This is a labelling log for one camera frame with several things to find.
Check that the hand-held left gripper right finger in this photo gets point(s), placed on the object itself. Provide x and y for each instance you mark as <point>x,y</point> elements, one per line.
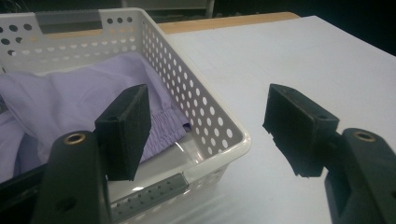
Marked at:
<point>299,130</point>

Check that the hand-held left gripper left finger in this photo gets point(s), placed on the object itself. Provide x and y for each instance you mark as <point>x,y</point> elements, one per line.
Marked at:
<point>124,137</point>

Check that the purple shorts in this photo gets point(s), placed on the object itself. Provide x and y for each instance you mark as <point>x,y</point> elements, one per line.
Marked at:
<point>68,105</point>

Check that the white perforated plastic basket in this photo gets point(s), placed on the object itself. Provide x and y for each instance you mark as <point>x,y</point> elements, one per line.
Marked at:
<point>199,102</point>

